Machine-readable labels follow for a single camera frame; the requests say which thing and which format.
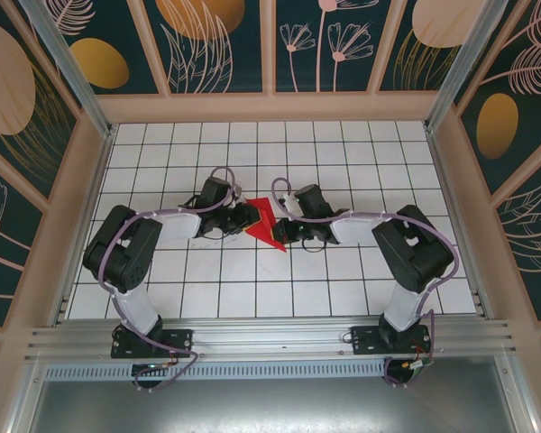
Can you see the red paper sheet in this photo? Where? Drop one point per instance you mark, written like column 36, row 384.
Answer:
column 263, row 230

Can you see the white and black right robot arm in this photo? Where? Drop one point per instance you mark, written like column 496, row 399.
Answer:
column 408, row 311

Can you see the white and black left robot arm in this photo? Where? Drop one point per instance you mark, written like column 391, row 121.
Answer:
column 137, row 311

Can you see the grey metal sheet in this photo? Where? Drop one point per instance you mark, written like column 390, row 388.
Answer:
column 270, row 406

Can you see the small dark circuit board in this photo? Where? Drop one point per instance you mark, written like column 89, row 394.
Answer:
column 155, row 366

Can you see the green circuit board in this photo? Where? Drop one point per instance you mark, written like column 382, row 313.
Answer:
column 419, row 365

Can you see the aluminium mounting rail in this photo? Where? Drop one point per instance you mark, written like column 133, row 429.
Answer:
column 270, row 338

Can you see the aluminium side rail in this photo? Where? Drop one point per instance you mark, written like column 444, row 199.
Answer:
column 442, row 171
column 98, row 171

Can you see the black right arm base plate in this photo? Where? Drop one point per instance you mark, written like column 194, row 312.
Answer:
column 363, row 340

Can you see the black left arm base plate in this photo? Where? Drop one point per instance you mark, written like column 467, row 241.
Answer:
column 180, row 338

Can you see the aluminium corner post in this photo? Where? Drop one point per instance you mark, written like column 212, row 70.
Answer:
column 70, row 67
column 469, row 67

